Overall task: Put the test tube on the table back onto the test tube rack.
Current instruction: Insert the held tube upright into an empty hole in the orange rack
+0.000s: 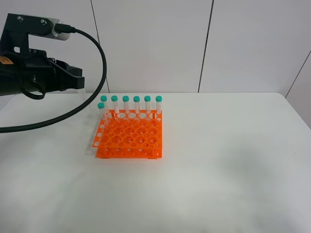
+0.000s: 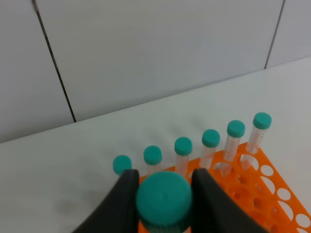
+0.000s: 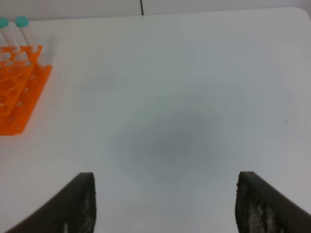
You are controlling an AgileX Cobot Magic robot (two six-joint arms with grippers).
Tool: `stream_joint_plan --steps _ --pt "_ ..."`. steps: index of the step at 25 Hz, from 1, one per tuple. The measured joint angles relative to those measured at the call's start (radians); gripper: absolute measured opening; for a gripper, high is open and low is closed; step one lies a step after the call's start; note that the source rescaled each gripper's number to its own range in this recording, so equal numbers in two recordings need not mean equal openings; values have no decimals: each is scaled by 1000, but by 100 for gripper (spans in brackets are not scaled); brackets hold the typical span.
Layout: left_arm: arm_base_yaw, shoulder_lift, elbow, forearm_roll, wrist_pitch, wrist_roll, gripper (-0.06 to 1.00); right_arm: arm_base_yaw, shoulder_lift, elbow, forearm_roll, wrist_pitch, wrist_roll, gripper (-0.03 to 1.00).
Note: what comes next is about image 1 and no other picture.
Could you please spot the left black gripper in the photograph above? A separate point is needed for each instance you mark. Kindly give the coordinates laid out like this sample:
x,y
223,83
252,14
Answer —
x,y
43,74

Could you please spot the green capped test tube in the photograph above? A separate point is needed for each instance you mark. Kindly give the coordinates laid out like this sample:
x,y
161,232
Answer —
x,y
82,94

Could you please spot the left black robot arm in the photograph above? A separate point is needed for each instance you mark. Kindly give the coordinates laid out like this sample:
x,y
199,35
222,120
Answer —
x,y
10,76

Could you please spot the row tube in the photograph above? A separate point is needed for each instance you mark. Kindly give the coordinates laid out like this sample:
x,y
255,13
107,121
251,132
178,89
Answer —
x,y
103,99
114,100
147,100
126,106
136,100
158,107

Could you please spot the front left rack tube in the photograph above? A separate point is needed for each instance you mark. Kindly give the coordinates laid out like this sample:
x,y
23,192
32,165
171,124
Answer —
x,y
104,119

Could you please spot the orange test tube rack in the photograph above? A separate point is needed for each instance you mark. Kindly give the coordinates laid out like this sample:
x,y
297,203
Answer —
x,y
128,137

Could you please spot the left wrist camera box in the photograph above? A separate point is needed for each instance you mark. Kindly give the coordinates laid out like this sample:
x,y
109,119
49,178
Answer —
x,y
18,27

